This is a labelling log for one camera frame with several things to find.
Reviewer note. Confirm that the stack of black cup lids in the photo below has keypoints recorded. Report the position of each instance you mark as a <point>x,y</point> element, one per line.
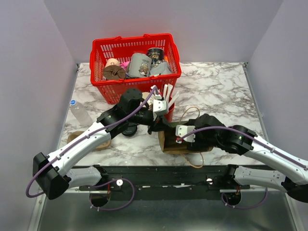
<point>130,131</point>

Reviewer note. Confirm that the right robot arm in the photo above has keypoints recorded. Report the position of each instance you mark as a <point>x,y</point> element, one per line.
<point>287,172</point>

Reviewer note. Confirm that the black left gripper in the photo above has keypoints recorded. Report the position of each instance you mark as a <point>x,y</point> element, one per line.
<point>158,125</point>

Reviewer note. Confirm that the white wrapped straws bundle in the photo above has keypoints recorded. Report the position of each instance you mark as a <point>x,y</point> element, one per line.
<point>165,94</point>

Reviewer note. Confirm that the beige cup in basket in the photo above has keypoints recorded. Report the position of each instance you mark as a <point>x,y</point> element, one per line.
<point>112,61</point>

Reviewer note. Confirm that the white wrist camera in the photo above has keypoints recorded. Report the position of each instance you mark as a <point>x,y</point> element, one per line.
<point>160,106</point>
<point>185,133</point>

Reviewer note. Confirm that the red plastic shopping basket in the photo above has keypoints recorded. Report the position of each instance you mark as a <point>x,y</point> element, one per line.
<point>122,49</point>

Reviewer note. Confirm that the brown crumpled cloth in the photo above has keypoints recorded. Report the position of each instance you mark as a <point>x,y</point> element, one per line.
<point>114,72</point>

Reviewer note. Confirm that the grey cloth in basket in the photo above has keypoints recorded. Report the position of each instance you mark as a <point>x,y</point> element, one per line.
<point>161,69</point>

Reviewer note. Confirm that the red straw holder cup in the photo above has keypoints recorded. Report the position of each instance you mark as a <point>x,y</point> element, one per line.
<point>169,115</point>

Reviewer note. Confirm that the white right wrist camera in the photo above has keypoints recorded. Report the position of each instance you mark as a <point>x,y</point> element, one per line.
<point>185,133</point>

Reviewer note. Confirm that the brown paper bag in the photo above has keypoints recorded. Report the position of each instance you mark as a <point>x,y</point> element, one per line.
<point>168,144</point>

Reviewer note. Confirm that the black printed can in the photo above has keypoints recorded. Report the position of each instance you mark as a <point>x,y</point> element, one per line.
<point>157,56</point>

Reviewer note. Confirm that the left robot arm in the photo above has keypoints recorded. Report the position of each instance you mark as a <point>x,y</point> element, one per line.
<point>54,172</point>

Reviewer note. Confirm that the clear plastic water bottle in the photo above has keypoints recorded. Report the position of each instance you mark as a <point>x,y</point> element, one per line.
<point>80,113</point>

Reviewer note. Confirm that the stack of green paper cups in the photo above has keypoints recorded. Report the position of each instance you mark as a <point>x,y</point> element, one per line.
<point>145,95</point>

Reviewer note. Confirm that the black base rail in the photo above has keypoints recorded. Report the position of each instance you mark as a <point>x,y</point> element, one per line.
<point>165,182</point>

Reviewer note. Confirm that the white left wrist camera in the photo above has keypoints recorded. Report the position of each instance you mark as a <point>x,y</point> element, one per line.
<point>160,106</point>

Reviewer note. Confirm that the grey printed cup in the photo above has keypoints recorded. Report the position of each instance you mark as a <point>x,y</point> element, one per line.
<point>139,65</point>

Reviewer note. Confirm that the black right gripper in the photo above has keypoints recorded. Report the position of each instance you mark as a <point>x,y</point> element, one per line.
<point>197,145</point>

